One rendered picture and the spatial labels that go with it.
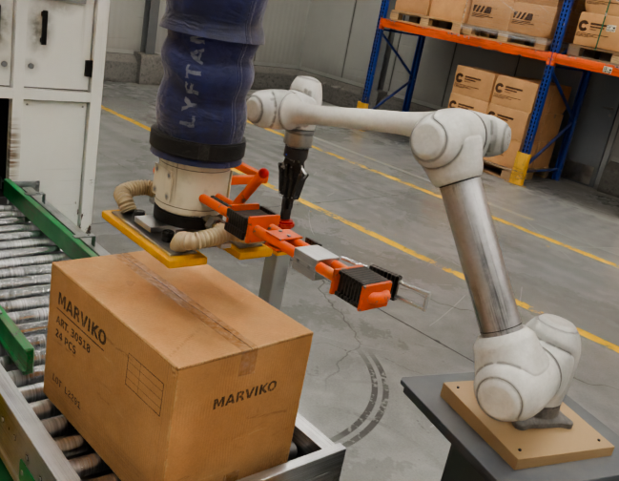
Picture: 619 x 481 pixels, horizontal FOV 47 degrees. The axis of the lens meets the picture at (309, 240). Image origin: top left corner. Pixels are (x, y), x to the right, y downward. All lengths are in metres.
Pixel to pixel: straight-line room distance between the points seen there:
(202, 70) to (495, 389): 0.97
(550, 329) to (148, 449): 1.02
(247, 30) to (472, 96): 8.13
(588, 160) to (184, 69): 8.91
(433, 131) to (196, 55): 0.55
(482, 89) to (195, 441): 8.26
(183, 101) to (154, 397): 0.66
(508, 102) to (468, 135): 7.65
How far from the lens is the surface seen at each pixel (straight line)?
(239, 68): 1.63
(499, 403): 1.72
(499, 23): 9.47
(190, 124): 1.61
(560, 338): 1.89
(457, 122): 1.69
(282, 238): 1.45
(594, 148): 10.21
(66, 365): 2.01
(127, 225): 1.77
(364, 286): 1.27
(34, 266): 2.97
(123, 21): 11.35
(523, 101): 9.27
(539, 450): 1.91
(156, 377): 1.61
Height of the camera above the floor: 1.72
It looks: 19 degrees down
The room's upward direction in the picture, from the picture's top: 11 degrees clockwise
